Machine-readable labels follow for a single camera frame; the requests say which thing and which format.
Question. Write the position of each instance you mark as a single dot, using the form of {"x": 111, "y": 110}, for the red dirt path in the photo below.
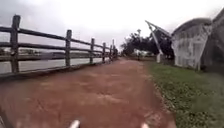
{"x": 110, "y": 90}

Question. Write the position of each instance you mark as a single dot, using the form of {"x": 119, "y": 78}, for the dark trees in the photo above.
{"x": 141, "y": 43}

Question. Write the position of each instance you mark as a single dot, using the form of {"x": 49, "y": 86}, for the slanted white pole structure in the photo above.
{"x": 156, "y": 38}

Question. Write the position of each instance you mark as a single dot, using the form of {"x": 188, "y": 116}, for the robot's own part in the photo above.
{"x": 144, "y": 125}
{"x": 74, "y": 124}

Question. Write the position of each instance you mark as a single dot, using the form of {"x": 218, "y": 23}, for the grey water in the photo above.
{"x": 36, "y": 64}

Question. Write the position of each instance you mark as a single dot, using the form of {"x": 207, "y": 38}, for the grass strip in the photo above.
{"x": 190, "y": 90}

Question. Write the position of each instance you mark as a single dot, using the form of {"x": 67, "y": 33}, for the weathered white building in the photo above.
{"x": 193, "y": 43}

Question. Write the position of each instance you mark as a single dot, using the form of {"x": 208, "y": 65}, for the dark wooden rail fence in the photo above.
{"x": 68, "y": 48}

